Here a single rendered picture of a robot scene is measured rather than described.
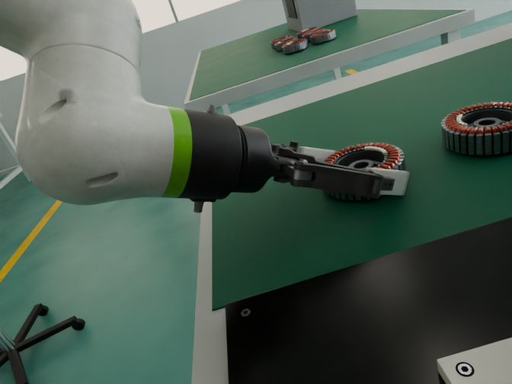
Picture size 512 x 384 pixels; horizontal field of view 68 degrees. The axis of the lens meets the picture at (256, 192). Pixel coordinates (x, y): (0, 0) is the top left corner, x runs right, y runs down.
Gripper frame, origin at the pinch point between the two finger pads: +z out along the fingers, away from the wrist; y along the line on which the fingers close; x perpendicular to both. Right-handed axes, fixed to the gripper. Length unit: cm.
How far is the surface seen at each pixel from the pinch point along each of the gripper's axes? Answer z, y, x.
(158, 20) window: 70, -404, 74
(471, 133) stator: 10.1, 7.7, 7.4
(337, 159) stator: -1.6, -3.0, 0.7
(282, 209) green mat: -8.5, -4.4, -7.2
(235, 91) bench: 24, -93, 10
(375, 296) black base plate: -13.2, 18.0, -7.6
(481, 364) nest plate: -14.2, 27.6, -6.8
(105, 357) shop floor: -13, -93, -96
